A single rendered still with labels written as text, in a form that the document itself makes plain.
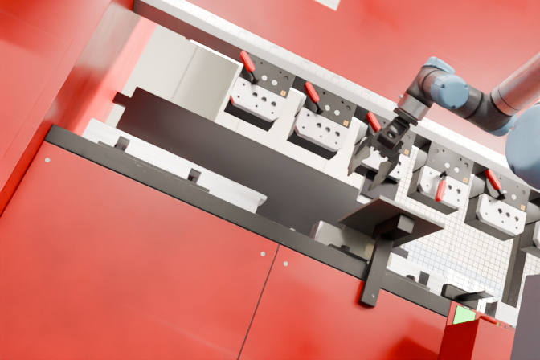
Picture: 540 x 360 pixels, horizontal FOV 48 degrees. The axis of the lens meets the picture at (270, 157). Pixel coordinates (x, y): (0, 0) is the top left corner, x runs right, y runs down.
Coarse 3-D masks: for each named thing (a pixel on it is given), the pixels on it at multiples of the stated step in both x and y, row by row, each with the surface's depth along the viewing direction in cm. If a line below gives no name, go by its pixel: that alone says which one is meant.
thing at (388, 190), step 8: (368, 176) 175; (368, 184) 175; (384, 184) 176; (392, 184) 177; (360, 192) 173; (368, 192) 174; (376, 192) 174; (384, 192) 175; (392, 192) 176; (360, 200) 173; (368, 200) 174; (392, 200) 175
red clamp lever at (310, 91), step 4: (308, 84) 171; (308, 88) 171; (312, 88) 171; (308, 92) 172; (312, 92) 171; (316, 92) 171; (312, 96) 170; (316, 96) 170; (312, 100) 172; (316, 100) 170; (316, 104) 171; (320, 104) 171; (320, 108) 169; (324, 108) 170; (320, 112) 171
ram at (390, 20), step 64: (192, 0) 174; (256, 0) 180; (384, 0) 193; (448, 0) 201; (512, 0) 208; (320, 64) 179; (384, 64) 185; (448, 64) 192; (512, 64) 200; (448, 128) 185; (512, 128) 191
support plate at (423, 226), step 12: (372, 204) 148; (384, 204) 146; (396, 204) 144; (348, 216) 161; (360, 216) 158; (372, 216) 155; (384, 216) 152; (420, 216) 145; (360, 228) 166; (372, 228) 163; (420, 228) 151; (432, 228) 148; (444, 228) 146; (396, 240) 164; (408, 240) 161
